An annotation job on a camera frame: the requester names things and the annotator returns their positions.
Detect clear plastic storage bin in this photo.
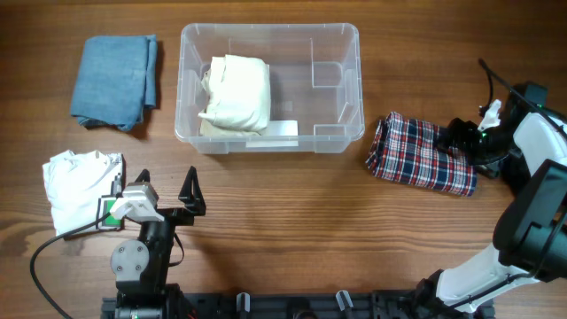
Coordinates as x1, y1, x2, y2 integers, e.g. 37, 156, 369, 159
175, 23, 365, 154

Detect left black cable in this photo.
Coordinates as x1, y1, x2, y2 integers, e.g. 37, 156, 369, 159
29, 211, 112, 319

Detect black garment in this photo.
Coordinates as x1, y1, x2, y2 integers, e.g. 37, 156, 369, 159
500, 147, 531, 196

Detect right black cable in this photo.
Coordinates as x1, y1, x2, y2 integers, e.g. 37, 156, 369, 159
477, 58, 567, 129

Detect white label in bin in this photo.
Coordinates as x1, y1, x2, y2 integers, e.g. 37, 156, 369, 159
263, 121, 299, 136

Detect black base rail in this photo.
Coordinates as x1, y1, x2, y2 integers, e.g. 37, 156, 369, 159
100, 290, 495, 319

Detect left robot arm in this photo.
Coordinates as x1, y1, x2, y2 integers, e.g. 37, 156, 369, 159
101, 167, 206, 319

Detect cream cloth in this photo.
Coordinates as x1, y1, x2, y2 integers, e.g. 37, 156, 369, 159
198, 54, 271, 137

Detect blue denim jeans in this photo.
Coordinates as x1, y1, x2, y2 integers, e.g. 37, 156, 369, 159
70, 35, 158, 131

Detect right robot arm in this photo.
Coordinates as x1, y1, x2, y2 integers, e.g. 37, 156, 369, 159
378, 82, 566, 318

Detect black cable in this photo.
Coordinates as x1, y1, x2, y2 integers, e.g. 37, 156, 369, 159
477, 58, 567, 129
29, 211, 112, 319

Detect white t-shirt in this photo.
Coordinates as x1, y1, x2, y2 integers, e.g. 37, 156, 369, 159
43, 150, 124, 235

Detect plaid shirt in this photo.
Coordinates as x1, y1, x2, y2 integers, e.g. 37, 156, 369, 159
365, 112, 478, 197

